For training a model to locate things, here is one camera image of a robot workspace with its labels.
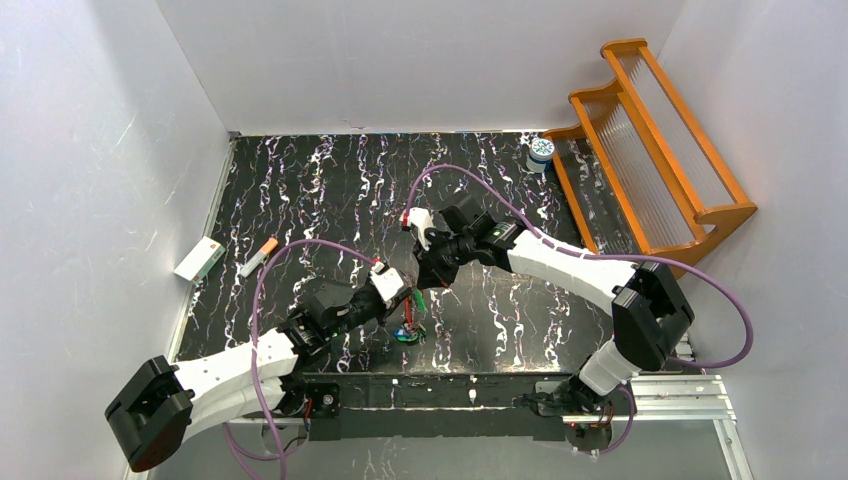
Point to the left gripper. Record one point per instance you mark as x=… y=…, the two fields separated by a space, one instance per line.
x=404 y=294

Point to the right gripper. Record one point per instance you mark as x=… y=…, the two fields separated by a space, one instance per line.
x=429 y=263

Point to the keyring with coloured tags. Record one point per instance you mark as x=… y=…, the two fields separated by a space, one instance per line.
x=412 y=330

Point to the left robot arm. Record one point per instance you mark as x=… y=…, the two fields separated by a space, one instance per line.
x=164 y=404

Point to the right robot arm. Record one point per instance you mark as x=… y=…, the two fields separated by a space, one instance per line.
x=650 y=313

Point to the orange white marker tube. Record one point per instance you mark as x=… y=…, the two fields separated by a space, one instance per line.
x=259 y=257

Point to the white cardboard box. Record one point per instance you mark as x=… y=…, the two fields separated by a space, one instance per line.
x=195 y=266

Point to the small white blue jar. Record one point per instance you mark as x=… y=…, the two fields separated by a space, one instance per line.
x=540 y=155

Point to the orange wooden rack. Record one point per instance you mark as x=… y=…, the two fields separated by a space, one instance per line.
x=639 y=173

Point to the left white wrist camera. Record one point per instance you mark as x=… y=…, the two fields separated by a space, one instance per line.
x=391 y=284

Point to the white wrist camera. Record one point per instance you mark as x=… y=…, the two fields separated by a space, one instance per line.
x=391 y=284
x=419 y=222

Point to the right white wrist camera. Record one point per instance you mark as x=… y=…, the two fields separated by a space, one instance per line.
x=419 y=222

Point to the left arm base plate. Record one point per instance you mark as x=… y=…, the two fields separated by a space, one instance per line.
x=310 y=400

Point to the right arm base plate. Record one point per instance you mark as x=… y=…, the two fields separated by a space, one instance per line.
x=549 y=398

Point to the aluminium rail frame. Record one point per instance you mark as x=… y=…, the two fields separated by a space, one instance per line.
x=483 y=405

